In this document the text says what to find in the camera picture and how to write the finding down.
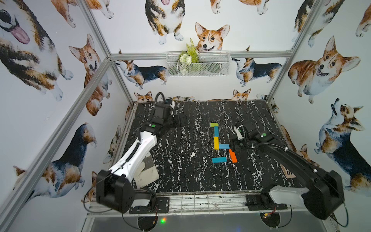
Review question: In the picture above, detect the artificial fern and flower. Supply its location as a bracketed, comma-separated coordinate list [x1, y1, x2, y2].
[177, 39, 200, 75]

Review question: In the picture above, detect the beige litter scoop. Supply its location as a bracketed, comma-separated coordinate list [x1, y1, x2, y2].
[280, 164, 296, 179]

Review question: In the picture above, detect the yellow building block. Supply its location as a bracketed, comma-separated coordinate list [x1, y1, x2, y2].
[214, 137, 219, 150]

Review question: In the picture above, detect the teal block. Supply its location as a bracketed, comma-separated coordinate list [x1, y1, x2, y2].
[214, 126, 219, 137]

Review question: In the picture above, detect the orange building block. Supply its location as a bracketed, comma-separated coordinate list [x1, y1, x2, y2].
[229, 149, 238, 163]

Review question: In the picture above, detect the light blue block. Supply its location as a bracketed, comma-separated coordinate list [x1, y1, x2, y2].
[219, 144, 230, 149]

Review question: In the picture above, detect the white wire basket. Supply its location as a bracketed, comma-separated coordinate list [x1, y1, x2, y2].
[166, 51, 231, 77]

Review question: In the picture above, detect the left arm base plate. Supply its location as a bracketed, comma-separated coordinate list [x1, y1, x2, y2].
[129, 197, 170, 215]

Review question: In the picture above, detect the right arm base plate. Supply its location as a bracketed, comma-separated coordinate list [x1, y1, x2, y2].
[245, 194, 288, 211]

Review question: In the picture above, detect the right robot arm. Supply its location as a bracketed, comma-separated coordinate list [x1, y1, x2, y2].
[230, 124, 345, 220]

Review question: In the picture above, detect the aluminium front rail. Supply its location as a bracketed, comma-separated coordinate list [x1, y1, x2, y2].
[87, 191, 307, 218]

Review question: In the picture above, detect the white work glove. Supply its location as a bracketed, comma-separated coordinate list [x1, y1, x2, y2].
[134, 156, 159, 189]

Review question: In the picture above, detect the teal block diagonal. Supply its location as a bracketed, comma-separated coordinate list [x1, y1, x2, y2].
[212, 157, 227, 163]

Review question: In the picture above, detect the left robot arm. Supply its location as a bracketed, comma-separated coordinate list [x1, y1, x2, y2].
[96, 92, 186, 213]

